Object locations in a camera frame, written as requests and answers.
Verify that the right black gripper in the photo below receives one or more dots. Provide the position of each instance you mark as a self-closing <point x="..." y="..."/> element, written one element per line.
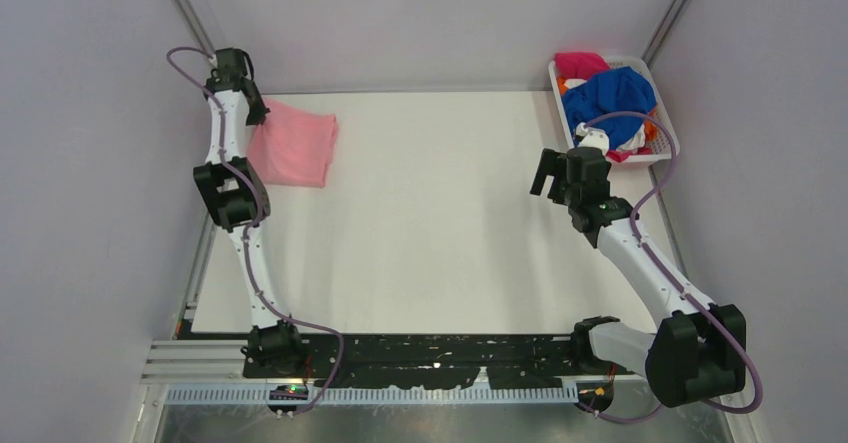
<point x="550" y="163"/>

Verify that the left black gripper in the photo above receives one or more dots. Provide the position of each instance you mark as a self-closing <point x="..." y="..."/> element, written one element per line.
<point x="258" y="117"/>

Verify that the pink t shirt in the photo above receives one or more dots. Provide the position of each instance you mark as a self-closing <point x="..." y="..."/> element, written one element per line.
<point x="293" y="147"/>

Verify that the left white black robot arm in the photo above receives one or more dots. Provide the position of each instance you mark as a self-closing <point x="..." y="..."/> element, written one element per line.
<point x="238" y="203"/>

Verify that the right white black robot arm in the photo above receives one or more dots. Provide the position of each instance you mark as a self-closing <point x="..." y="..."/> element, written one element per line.
<point x="697" y="352"/>

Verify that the white plastic laundry basket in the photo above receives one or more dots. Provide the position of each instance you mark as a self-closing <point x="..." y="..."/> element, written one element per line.
<point x="636" y="142"/>

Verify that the blue t shirt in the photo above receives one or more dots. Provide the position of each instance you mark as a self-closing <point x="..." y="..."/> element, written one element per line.
<point x="606" y="99"/>

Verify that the magenta t shirt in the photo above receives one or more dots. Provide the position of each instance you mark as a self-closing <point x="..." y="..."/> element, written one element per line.
<point x="579" y="65"/>

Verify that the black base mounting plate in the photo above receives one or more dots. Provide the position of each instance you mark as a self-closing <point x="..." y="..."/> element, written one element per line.
<point x="434" y="362"/>

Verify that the aluminium frame rail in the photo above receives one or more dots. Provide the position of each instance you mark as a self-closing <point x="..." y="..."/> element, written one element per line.
<point x="210" y="359"/>

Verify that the white slotted cable duct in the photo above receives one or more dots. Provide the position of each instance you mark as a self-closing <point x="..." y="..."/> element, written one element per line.
<point x="294" y="394"/>

